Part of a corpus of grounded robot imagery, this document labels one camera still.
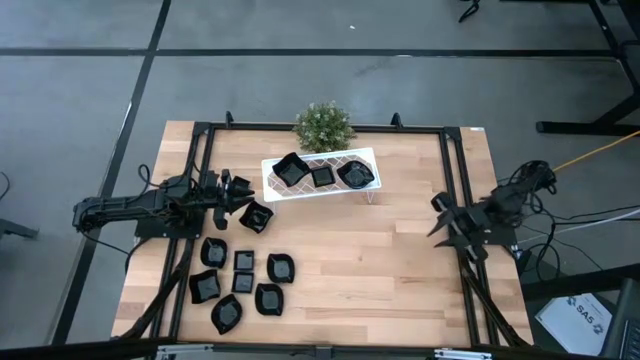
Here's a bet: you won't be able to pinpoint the grey stand foot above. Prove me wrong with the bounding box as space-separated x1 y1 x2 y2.
0 218 40 241

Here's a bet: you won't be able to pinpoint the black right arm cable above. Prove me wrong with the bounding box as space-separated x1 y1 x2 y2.
509 159 559 201

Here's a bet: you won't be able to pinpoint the white printed paper sheet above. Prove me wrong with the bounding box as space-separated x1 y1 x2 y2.
534 293 614 357

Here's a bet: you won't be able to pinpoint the black metal table frame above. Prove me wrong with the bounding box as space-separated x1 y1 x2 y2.
112 121 534 349

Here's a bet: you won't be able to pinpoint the leaf-shaped black mini plate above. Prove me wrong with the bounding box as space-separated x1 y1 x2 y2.
200 236 229 269
210 293 244 336
266 253 296 285
254 282 285 317

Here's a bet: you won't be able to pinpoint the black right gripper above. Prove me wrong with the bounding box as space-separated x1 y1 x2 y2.
427 204 494 251

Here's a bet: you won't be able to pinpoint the small square black plate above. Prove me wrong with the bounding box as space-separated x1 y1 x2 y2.
231 271 255 295
233 249 255 272
310 165 336 189

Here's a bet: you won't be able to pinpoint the silver metal bracket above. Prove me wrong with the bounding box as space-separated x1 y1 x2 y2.
154 343 215 360
433 348 494 360

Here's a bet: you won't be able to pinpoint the dark laptop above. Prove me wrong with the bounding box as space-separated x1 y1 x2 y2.
599 277 640 360

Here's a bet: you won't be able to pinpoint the wavy square black mini plate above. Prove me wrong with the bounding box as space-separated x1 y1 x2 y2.
188 269 222 305
238 200 275 235
271 151 311 188

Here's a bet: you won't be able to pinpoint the green artificial potted plant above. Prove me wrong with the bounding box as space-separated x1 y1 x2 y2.
292 100 357 154

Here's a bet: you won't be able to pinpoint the black desk legs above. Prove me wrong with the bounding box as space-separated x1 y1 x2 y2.
535 0 640 137

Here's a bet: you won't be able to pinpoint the large black bowl right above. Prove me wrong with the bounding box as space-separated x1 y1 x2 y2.
336 160 375 190

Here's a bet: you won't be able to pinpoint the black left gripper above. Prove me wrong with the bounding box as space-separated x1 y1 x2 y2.
202 169 256 216

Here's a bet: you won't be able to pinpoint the white wire shelf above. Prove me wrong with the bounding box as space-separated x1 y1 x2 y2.
260 146 383 205

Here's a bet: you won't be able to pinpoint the yellow cable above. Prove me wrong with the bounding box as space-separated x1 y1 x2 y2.
552 130 640 172

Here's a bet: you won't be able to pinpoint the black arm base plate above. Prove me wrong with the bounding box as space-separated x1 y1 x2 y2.
479 224 519 247
134 214 206 240

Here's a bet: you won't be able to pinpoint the white cable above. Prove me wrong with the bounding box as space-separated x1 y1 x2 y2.
517 209 640 242

